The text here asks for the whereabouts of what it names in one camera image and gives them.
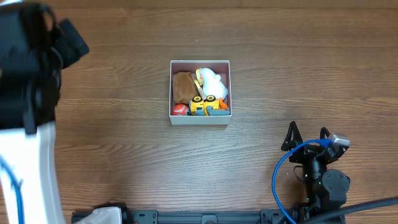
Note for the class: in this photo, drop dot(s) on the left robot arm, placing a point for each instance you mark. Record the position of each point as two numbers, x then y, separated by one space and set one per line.
35 48

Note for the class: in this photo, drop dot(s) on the yellow toy crane truck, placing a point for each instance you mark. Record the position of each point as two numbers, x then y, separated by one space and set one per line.
210 106

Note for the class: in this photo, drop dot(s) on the red toy ball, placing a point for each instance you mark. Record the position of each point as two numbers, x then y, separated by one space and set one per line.
181 110

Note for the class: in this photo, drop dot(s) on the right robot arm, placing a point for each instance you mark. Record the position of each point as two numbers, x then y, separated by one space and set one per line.
326 189

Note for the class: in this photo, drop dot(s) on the brown plush toy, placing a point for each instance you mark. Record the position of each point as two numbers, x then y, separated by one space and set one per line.
183 88

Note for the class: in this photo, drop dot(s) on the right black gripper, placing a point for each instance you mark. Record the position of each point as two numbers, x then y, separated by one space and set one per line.
310 155

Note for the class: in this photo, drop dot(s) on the white box with pink interior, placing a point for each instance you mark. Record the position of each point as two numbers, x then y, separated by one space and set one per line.
221 67

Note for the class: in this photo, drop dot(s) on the yellow wooden rattle drum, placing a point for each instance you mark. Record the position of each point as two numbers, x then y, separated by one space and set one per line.
200 90

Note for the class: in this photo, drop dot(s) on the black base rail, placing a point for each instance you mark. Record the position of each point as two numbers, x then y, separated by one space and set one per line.
265 216

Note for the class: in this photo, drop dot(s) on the white plush duck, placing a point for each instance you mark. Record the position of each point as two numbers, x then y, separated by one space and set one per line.
212 85

